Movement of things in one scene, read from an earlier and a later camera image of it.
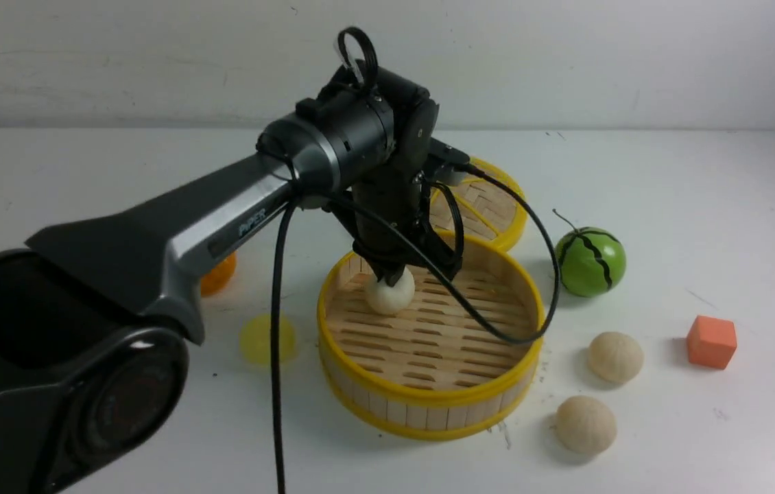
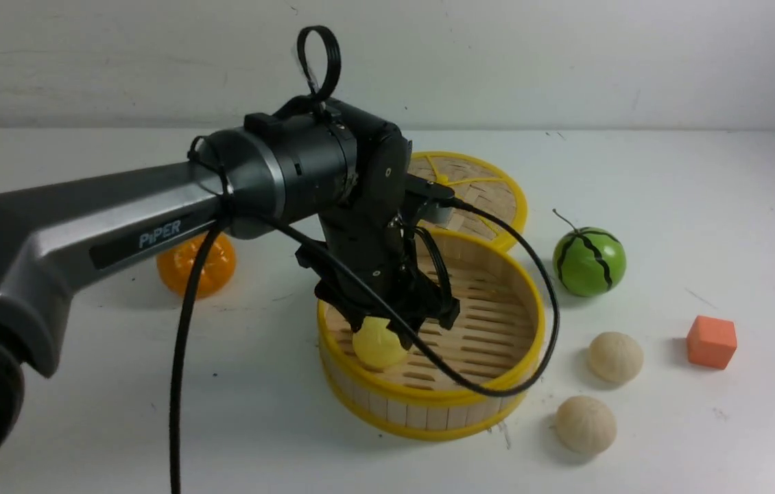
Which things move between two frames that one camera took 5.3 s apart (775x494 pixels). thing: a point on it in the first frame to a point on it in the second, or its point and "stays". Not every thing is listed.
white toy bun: (615, 357) stays
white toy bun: (585, 425) stays
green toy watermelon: (592, 260) stays
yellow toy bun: (255, 339) to (376, 345)
